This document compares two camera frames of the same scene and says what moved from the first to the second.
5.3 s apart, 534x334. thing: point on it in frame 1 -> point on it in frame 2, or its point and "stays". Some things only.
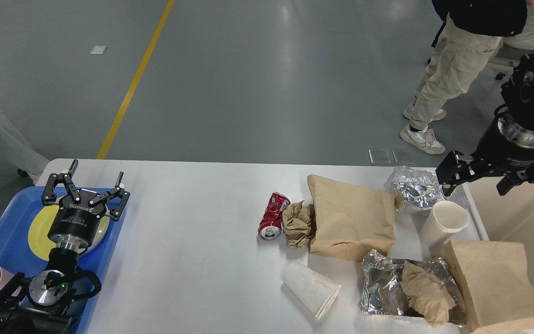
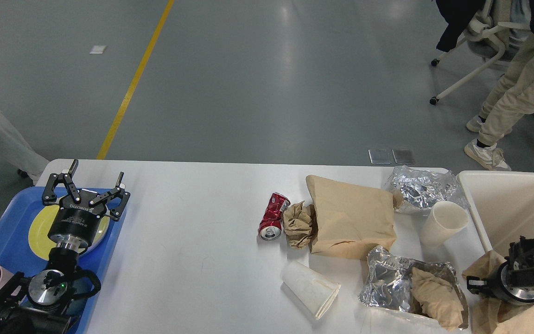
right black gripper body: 505,144 -> 499,282
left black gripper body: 76,222 stays
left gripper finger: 48,197 stays
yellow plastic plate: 38,240 stays
